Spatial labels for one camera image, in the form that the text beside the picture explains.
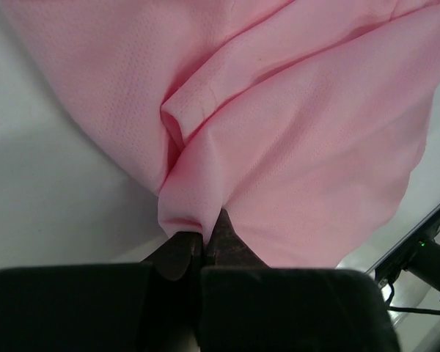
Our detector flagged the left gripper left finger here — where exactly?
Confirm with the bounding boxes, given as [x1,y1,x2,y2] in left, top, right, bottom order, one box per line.
[0,232,202,351]

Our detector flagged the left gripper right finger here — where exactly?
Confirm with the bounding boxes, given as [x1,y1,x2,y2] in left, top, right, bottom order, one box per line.
[199,210,400,351]

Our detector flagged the pink t-shirt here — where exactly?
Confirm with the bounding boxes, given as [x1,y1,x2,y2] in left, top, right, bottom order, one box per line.
[1,1,440,267]

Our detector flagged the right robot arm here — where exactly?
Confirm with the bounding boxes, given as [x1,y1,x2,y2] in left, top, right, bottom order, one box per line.
[374,208,440,292]

